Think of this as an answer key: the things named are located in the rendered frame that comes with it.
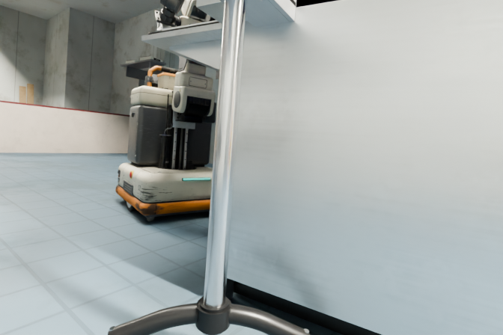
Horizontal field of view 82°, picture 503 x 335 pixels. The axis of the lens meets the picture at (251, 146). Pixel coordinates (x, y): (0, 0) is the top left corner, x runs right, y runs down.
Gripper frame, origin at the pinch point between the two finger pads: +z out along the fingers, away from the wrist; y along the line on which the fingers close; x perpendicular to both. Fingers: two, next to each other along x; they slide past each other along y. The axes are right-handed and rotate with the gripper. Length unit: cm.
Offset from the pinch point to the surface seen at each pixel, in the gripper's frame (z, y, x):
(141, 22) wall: -215, -516, 382
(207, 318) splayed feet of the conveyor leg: 97, 54, -34
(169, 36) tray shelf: 22.3, 10.8, -10.3
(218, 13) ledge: 22.7, 39.5, -19.3
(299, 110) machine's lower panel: 48, 62, -11
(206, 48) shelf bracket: 25.1, 20.7, -1.6
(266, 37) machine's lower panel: 28, 51, -11
